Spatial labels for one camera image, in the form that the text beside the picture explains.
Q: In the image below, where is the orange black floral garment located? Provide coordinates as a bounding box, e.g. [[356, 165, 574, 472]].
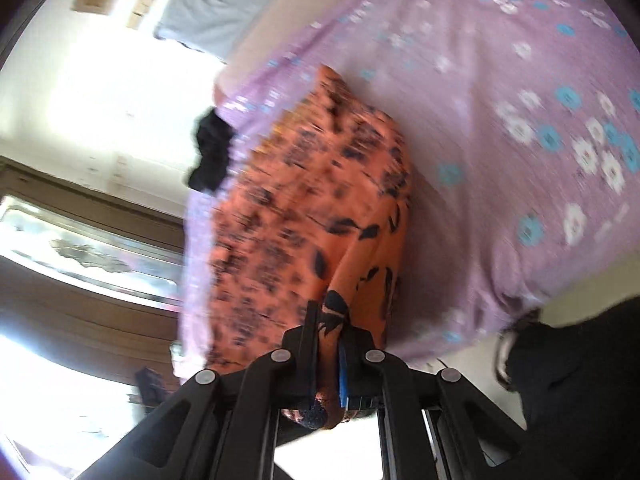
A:
[[197, 62, 416, 431]]

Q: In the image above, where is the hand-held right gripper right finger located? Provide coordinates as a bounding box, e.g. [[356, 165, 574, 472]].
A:
[[338, 327, 546, 480]]

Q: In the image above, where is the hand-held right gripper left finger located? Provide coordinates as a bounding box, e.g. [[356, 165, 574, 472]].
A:
[[80, 303, 323, 480]]

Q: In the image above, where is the beige wall switch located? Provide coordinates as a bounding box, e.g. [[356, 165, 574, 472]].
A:
[[127, 0, 157, 31]]

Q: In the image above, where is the wooden window frame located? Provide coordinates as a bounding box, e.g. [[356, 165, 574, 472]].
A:
[[0, 155, 188, 366]]

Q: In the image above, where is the black cloth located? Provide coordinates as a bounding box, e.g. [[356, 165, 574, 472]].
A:
[[187, 110, 236, 193]]

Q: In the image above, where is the person's black clothing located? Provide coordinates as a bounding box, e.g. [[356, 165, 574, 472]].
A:
[[495, 295, 640, 480]]

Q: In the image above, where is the purple floral bedsheet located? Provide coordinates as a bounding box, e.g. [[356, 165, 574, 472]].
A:
[[177, 0, 640, 376]]

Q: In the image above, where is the dark blue cloth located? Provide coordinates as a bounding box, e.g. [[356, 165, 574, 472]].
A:
[[135, 366, 173, 411]]

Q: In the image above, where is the grey pillow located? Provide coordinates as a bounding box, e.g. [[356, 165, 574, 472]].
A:
[[152, 0, 311, 63]]

